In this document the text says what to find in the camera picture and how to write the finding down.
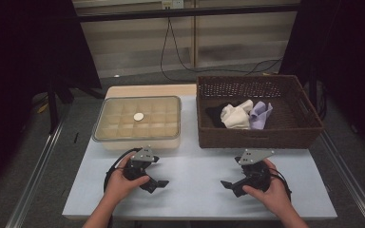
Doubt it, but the brown woven basket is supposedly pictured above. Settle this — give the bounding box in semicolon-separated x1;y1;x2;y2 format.
195;74;325;150

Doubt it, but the white wall power outlet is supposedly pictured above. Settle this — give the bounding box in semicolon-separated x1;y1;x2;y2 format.
161;0;184;10

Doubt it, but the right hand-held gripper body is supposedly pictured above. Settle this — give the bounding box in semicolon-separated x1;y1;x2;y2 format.
237;149;276;193

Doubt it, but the clear plastic box lid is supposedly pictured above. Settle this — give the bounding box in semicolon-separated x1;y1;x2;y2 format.
91;95;183;143

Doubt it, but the person's right hand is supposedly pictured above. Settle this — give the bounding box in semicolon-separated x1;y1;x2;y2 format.
241;157;295;219

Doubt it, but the black wall cable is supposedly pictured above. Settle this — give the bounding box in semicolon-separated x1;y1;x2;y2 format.
169;17;283;76
160;17;179;83

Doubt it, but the black sock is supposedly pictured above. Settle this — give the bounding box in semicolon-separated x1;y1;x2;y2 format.
204;102;236;129

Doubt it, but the black metal stand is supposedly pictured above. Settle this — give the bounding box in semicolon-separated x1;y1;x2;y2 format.
47;75;106;134

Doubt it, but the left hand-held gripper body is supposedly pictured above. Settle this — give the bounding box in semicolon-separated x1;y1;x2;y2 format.
123;145;156;182

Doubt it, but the black horizontal bar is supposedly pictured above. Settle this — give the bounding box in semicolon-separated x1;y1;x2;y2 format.
75;3;302;23

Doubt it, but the purple sock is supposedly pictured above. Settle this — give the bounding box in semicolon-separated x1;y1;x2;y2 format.
249;101;274;131

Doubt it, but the cream divided storage box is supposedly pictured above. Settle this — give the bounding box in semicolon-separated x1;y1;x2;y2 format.
93;95;183;152

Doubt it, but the person's left hand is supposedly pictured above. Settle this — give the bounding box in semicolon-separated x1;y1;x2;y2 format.
104;153;151;205

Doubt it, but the black curtain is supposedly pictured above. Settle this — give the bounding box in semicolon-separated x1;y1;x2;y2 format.
279;0;365;161
0;0;103;199

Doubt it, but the light wooden board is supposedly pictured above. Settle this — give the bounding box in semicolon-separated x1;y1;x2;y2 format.
105;84;198;99

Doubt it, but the white sock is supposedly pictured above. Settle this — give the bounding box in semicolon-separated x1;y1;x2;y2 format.
220;99;255;130

